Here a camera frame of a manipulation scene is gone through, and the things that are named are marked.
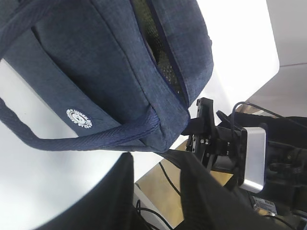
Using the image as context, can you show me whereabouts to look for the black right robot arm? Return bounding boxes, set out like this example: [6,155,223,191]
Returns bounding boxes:
[183,98,307,218]

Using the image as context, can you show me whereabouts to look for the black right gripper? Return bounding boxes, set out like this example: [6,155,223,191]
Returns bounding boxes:
[181,98,247,186]

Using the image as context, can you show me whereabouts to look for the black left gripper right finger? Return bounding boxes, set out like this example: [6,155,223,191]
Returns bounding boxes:
[165,150,264,230]

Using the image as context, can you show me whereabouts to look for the black floor cables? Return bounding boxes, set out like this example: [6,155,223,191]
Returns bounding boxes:
[135,161,182,230]

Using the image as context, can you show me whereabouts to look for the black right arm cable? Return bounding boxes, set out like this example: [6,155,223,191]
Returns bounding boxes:
[231,102,295,137]

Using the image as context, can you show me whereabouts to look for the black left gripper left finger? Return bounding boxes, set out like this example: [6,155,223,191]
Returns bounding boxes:
[38,152,134,230]

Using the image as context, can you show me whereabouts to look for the dark blue lunch bag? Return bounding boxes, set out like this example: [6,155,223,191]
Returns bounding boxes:
[0,0,213,152]

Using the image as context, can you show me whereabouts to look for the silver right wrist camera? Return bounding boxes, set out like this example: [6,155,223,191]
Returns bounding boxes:
[240,127,267,193]

